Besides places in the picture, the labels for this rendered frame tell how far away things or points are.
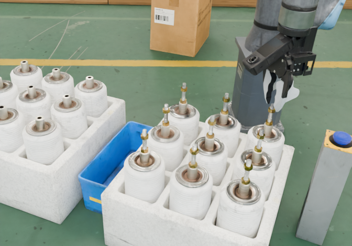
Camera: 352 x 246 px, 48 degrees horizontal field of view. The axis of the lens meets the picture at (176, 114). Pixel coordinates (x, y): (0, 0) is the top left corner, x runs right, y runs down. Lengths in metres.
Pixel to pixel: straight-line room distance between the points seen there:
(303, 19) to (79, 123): 0.64
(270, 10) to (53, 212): 0.88
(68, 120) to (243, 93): 0.63
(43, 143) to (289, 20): 0.65
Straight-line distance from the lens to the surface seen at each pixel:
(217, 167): 0.98
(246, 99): 1.43
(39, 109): 1.19
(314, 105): 1.74
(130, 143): 1.34
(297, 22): 0.90
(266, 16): 1.34
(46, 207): 1.14
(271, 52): 0.91
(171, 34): 2.00
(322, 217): 1.10
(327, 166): 1.00
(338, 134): 0.99
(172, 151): 1.00
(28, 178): 1.10
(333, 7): 1.30
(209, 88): 1.74
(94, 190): 1.11
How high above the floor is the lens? 0.86
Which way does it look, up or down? 34 degrees down
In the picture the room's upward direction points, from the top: 3 degrees clockwise
